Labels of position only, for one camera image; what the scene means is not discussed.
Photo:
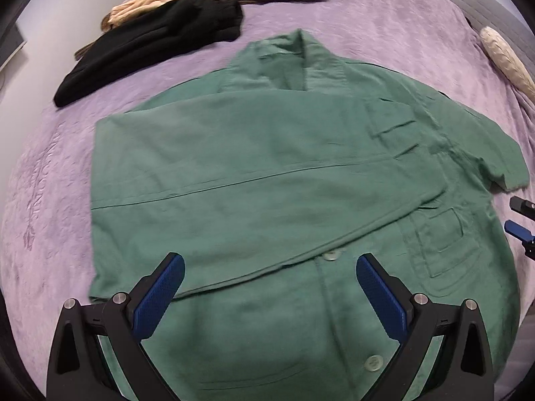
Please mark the black garment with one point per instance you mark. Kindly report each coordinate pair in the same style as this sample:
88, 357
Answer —
167, 37

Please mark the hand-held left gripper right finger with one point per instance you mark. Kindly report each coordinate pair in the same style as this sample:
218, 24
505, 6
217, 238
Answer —
382, 296

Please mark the grey quilted pillow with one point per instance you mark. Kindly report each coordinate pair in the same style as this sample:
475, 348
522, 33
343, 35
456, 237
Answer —
480, 4

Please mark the dark grey box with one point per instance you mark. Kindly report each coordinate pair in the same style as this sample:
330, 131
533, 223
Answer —
10, 41

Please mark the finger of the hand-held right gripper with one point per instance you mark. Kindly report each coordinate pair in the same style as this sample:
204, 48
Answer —
516, 229
522, 204

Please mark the small cream knit item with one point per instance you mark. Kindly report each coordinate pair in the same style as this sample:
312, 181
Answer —
501, 54

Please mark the purple plush blanket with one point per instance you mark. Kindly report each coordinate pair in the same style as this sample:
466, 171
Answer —
41, 175

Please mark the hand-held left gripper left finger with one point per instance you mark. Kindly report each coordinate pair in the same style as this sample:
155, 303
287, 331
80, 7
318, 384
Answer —
156, 296

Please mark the green button-up shirt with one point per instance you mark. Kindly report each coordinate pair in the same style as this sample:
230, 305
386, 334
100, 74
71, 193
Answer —
259, 167

